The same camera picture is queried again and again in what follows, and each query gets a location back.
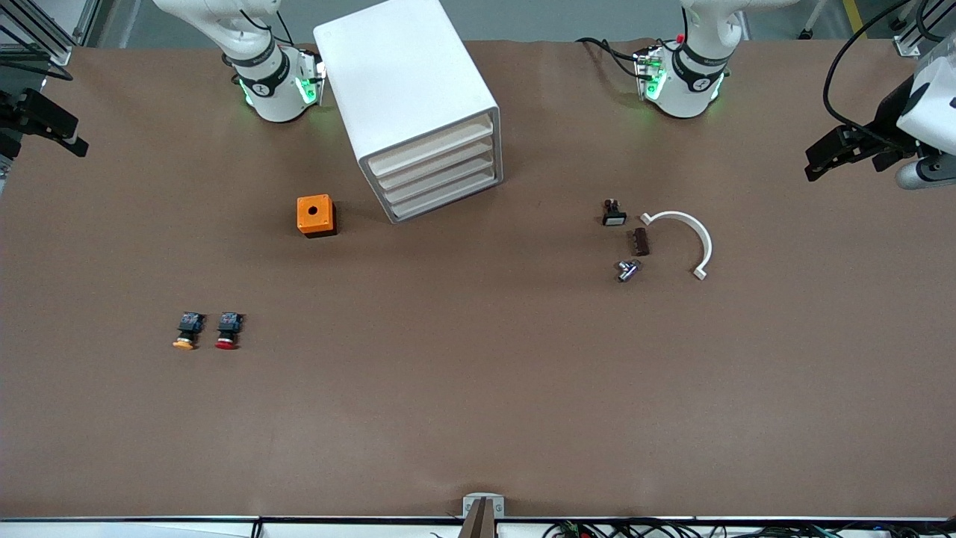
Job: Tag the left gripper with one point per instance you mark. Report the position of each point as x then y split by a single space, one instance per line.
886 119

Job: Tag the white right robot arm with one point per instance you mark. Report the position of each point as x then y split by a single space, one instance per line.
272 101

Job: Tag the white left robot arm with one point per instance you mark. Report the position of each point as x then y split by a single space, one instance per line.
691 97

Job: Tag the yellow push button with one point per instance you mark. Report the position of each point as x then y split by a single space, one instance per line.
190 323

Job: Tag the red push button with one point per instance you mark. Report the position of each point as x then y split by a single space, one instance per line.
230 323

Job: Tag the brown terminal block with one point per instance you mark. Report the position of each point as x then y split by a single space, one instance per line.
641 242

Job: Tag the aluminium frame profile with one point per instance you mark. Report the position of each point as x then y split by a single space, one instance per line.
56 54
907 45

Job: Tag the white curved plastic bracket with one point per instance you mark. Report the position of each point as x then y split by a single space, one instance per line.
676 215

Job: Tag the metal base connector bracket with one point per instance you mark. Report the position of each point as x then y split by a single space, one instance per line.
648 71
310 82

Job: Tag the orange button enclosure box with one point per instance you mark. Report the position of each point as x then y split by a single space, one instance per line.
305 222

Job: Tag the black white rectangular switch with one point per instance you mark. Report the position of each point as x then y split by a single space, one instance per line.
614 218

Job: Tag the silver key switch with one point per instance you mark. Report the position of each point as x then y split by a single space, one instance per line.
627 270

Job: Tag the white table edge rail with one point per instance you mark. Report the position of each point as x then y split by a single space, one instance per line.
149 529

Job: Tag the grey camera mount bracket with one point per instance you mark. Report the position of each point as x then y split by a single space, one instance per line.
469 506

